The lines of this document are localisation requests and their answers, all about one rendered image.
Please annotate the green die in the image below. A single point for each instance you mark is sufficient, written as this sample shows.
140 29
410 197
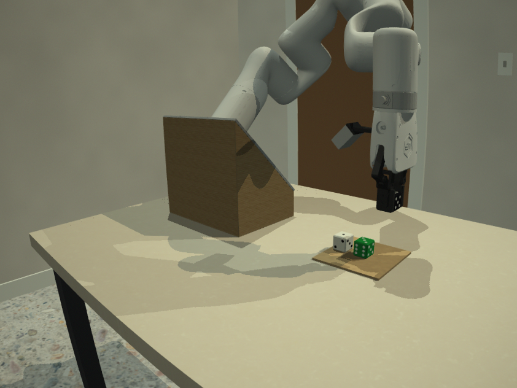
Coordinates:
364 247

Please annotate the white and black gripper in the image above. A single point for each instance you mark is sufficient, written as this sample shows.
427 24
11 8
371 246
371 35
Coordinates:
394 147

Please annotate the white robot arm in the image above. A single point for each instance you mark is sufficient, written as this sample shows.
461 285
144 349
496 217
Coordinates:
370 45

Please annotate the tan flat mat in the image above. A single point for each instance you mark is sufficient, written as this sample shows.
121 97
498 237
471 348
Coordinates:
376 266

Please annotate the black die with white pips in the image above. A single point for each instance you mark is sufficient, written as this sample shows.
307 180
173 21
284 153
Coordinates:
397 201

